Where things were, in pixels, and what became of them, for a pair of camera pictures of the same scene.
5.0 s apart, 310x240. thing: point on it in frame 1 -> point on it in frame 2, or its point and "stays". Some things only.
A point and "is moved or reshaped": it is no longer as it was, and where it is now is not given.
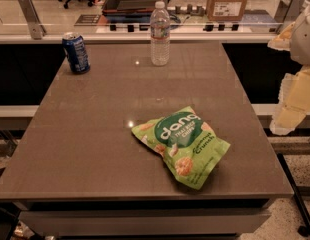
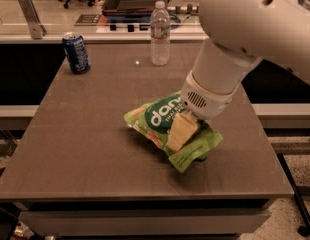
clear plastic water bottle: [160, 35] stays
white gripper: [304, 40] -> [208, 100]
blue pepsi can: [76, 53] stays
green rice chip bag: [185, 141] is moved or reshaped
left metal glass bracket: [34, 23] stays
